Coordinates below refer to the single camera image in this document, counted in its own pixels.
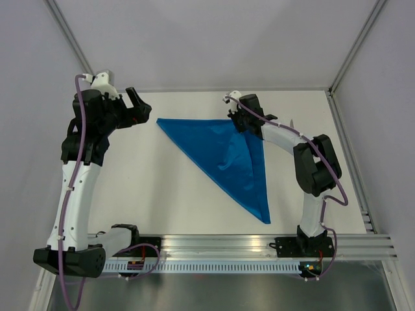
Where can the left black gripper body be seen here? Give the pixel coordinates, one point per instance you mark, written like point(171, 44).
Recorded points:
point(118, 116)

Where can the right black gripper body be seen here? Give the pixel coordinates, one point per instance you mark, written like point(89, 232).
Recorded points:
point(240, 120)

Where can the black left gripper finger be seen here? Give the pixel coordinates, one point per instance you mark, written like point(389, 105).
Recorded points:
point(142, 113)
point(133, 96)

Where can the blue cloth napkin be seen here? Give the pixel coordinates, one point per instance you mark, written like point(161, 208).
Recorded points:
point(234, 161)

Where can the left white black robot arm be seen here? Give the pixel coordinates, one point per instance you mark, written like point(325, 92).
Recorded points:
point(70, 250)

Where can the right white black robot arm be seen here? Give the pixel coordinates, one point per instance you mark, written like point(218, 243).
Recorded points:
point(316, 167)

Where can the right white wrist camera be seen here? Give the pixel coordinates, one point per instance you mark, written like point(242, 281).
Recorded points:
point(232, 99)

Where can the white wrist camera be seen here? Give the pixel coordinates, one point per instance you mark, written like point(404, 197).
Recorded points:
point(232, 99)
point(103, 82)

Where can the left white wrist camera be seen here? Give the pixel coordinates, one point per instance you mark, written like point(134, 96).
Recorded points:
point(103, 82)

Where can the right aluminium frame post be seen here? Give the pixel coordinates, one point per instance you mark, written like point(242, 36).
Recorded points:
point(358, 42)

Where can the aluminium frame post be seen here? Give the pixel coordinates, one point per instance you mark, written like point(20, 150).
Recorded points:
point(358, 42)
point(64, 27)

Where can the left aluminium frame post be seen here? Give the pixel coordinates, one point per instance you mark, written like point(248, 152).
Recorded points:
point(64, 27)

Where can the aluminium mounting rail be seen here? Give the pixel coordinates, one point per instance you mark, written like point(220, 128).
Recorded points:
point(256, 247)

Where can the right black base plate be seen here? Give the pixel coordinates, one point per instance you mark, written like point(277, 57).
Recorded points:
point(291, 247)

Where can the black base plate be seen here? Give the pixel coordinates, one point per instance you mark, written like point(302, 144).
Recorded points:
point(291, 247)
point(145, 247)

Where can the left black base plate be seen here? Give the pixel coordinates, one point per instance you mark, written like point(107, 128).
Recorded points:
point(145, 247)

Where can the white slotted cable duct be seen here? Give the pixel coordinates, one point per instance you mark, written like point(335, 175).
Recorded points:
point(204, 266)

